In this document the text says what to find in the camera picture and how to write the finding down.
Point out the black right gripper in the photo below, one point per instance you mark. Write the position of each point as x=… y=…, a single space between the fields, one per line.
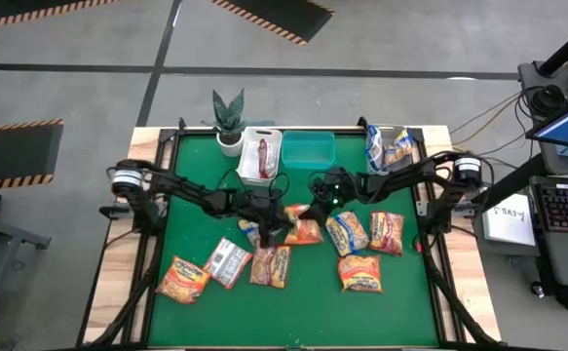
x=334 y=190

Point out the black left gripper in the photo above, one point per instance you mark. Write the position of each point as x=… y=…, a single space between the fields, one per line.
x=259 y=207

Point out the orange Maruchan noodle pack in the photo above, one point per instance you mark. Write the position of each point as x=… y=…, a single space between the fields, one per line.
x=182 y=280
x=305 y=234
x=227 y=263
x=360 y=274

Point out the blue Maruchan noodle pack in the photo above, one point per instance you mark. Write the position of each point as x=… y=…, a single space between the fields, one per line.
x=347 y=234
x=375 y=148
x=249 y=229
x=398 y=151

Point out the red Maruchan noodle pack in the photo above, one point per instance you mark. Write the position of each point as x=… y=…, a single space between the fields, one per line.
x=263 y=158
x=270 y=267
x=386 y=233

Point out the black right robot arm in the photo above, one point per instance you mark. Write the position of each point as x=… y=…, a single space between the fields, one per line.
x=400 y=178

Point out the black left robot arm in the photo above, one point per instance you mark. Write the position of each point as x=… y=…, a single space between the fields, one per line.
x=186 y=190

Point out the white plastic bin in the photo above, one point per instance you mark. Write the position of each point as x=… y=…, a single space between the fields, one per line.
x=259 y=184

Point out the teal translucent plastic bin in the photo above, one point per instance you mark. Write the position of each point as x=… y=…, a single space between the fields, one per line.
x=308 y=151

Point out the green table mat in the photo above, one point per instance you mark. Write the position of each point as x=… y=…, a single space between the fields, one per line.
x=303 y=317

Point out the small red clamp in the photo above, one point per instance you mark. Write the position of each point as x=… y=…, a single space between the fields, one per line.
x=417 y=246

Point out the light grey plastic bin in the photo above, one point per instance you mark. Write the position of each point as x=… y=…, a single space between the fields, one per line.
x=410 y=160

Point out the snake plant in white pot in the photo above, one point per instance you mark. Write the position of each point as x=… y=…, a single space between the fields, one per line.
x=230 y=117

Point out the white paper sheet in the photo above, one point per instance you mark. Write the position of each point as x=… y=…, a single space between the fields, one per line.
x=510 y=219

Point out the black diagonal bar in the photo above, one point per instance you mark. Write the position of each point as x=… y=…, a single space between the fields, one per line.
x=517 y=178

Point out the black hazard-striped floor mat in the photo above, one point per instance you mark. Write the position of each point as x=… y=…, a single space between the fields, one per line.
x=283 y=12
x=20 y=7
x=11 y=151

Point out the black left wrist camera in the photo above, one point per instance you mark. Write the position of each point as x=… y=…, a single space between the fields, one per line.
x=271 y=196

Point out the black metal table frame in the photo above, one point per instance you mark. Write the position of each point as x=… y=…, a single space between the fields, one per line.
x=145 y=312

